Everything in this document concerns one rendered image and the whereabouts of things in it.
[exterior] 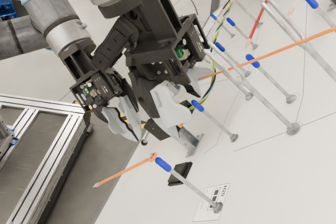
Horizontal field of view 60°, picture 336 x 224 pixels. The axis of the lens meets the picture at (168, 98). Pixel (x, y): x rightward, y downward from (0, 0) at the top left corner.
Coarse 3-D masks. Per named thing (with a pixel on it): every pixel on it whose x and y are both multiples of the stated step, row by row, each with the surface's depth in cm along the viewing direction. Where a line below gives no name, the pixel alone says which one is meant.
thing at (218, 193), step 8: (224, 184) 36; (208, 192) 38; (216, 192) 36; (224, 192) 35; (200, 200) 38; (216, 200) 35; (224, 200) 34; (200, 208) 37; (208, 208) 36; (200, 216) 36; (208, 216) 34; (216, 216) 33
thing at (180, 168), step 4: (176, 164) 49; (180, 164) 48; (184, 164) 47; (188, 164) 46; (176, 168) 48; (180, 168) 47; (184, 168) 46; (188, 168) 46; (180, 172) 46; (184, 172) 46; (172, 176) 47; (184, 176) 45; (168, 180) 47; (172, 180) 46; (176, 180) 45; (168, 184) 47; (172, 184) 47; (176, 184) 46; (180, 184) 45
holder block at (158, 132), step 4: (148, 120) 50; (152, 120) 48; (144, 124) 50; (148, 124) 48; (152, 124) 48; (156, 124) 47; (148, 128) 49; (156, 128) 48; (160, 128) 47; (152, 132) 50; (156, 132) 49; (160, 132) 48; (164, 132) 48; (156, 136) 50; (160, 136) 49; (164, 136) 49; (168, 136) 48; (160, 140) 50
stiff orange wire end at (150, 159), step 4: (144, 160) 33; (148, 160) 32; (152, 160) 31; (136, 164) 34; (140, 164) 34; (128, 168) 36; (132, 168) 35; (120, 172) 37; (124, 172) 36; (112, 176) 39; (116, 176) 38; (104, 180) 40; (108, 180) 40; (96, 184) 42
